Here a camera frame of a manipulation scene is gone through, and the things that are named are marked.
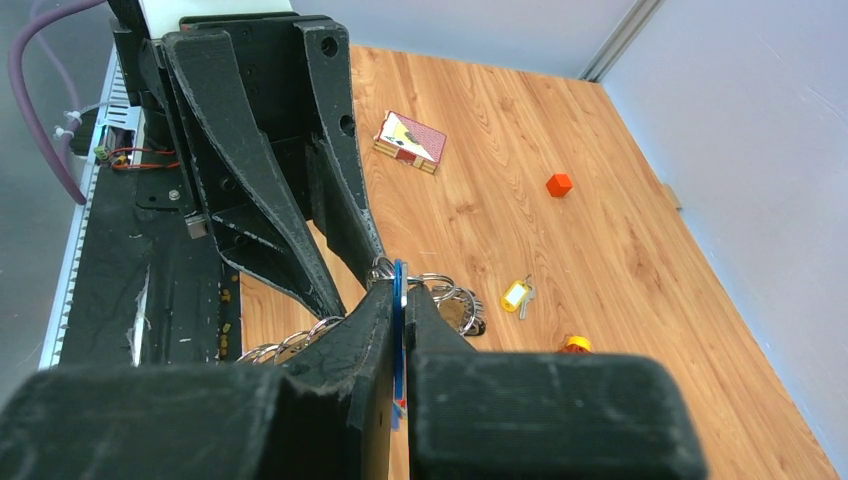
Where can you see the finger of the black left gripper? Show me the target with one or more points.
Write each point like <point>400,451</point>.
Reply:
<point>256,221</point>
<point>337,190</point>

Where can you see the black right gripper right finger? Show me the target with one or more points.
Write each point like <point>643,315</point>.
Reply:
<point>523,415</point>

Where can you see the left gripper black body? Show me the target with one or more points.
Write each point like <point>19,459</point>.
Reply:
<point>258,103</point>

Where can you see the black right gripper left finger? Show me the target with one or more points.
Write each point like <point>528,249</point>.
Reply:
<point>324,414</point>

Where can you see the blue key tag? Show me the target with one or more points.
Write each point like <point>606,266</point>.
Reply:
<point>400,289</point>

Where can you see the red playing card deck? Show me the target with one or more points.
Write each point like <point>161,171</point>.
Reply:
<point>410,142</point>

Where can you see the red yellow toy brick car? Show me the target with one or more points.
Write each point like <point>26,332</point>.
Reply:
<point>576,344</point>

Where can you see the small orange cube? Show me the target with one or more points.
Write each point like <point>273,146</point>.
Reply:
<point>559,185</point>

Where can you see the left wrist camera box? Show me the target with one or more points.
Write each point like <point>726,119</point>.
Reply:
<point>164,16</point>

